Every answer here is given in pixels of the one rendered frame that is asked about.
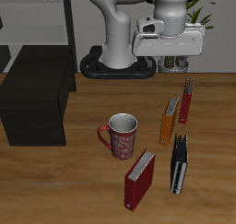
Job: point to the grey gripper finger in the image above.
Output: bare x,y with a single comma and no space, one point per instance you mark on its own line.
168,61
178,60

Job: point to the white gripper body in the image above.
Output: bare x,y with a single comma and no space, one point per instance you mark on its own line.
172,44

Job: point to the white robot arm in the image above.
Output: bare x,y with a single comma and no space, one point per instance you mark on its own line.
116,28

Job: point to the thin red book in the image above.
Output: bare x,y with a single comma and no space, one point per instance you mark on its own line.
185,103

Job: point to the orange book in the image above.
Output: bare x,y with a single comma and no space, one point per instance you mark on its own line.
168,121

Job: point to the black book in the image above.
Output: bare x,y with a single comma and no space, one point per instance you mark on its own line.
179,166

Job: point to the thick red book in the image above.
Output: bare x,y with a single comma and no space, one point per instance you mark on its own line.
139,180

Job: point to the green pot plant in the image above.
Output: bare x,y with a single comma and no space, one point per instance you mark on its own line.
196,12

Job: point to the red patterned mug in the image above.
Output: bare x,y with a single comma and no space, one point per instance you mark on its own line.
123,137

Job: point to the dark brown desk caddy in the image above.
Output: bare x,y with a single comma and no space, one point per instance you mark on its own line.
33,95

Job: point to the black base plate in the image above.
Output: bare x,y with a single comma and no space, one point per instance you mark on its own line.
92,68

